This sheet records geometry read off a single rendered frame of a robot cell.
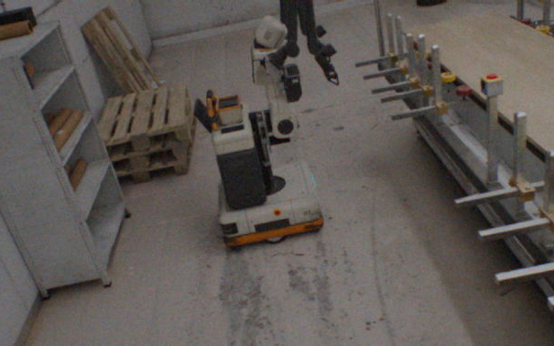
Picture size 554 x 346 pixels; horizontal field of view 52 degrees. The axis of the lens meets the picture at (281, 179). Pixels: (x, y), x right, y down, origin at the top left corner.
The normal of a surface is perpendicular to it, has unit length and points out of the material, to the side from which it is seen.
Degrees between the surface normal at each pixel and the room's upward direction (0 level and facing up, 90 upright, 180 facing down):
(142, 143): 90
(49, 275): 90
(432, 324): 0
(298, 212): 90
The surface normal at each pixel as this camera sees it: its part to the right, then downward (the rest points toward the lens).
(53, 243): 0.09, 0.46
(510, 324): -0.18, -0.87
